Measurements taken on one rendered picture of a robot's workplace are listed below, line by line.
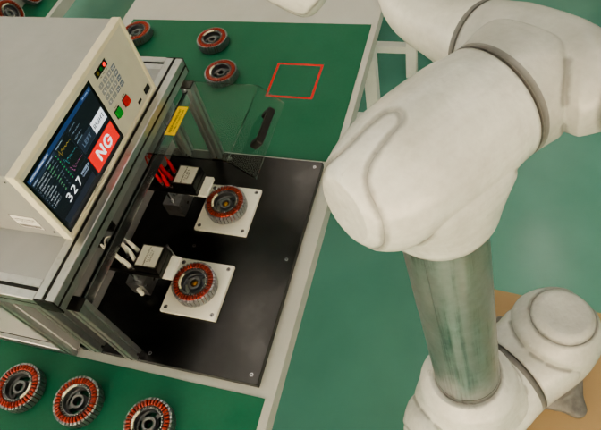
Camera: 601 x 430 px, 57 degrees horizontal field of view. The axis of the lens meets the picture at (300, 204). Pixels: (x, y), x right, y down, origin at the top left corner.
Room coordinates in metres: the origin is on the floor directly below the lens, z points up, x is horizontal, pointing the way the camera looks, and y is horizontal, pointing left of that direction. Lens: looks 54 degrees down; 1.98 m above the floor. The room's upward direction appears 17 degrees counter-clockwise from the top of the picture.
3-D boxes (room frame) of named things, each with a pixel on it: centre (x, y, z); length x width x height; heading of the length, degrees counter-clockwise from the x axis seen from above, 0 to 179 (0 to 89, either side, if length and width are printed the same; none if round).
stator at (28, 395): (0.61, 0.77, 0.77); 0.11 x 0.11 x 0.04
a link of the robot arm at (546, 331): (0.31, -0.36, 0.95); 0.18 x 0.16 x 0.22; 112
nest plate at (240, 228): (0.94, 0.19, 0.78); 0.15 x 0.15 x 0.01; 62
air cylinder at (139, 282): (0.80, 0.43, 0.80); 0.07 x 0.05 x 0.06; 152
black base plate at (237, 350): (0.84, 0.26, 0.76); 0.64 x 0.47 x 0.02; 152
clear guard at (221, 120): (1.01, 0.17, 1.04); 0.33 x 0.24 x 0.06; 62
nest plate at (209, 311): (0.73, 0.31, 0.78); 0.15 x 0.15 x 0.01; 62
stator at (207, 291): (0.73, 0.31, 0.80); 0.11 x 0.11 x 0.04
